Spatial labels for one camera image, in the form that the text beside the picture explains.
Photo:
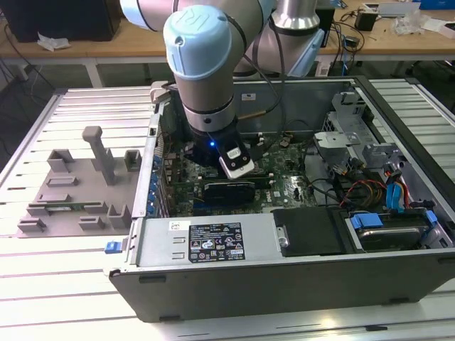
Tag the black computer tower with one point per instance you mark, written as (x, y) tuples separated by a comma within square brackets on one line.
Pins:
[(60, 17)]

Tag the green RAM stick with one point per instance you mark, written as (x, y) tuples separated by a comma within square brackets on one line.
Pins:
[(65, 207)]

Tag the long wooden desk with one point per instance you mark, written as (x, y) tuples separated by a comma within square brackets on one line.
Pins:
[(106, 46)]

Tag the hard disk in blue carrier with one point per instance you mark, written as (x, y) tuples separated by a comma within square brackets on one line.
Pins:
[(387, 238)]

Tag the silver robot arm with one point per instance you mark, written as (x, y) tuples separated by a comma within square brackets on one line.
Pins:
[(202, 71)]

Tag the white flat box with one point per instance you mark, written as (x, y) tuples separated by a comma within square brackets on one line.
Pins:
[(440, 26)]

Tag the black drive bay cover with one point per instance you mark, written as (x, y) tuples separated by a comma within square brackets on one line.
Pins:
[(309, 231)]

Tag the black grey PC case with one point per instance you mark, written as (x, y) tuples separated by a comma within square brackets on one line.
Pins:
[(249, 291)]

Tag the black power adapter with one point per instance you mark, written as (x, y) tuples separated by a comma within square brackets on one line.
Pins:
[(365, 20)]

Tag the white crumpled paper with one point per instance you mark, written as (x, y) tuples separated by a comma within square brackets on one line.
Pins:
[(53, 42)]

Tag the round coin cell battery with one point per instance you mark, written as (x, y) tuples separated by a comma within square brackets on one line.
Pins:
[(284, 143)]

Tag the black RAM slot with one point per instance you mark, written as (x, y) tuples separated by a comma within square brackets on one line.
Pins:
[(254, 136), (263, 181), (263, 174), (254, 140), (263, 178)]

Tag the clear crumpled plastic bag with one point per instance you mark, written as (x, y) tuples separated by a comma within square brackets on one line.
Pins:
[(409, 23)]

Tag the black graphics card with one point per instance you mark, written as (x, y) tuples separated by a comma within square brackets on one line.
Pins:
[(229, 193)]

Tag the silver metal drive cage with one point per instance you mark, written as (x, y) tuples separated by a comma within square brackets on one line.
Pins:
[(337, 139)]

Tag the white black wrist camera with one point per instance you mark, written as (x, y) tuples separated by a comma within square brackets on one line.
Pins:
[(236, 163)]

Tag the grey parts rack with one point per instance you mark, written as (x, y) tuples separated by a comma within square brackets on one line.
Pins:
[(81, 206)]

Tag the silver power supply box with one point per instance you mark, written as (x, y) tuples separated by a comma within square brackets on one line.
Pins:
[(160, 245)]

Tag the blue case latch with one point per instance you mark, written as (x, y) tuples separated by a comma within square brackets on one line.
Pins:
[(113, 247)]

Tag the green motherboard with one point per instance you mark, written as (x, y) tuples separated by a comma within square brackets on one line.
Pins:
[(295, 184)]

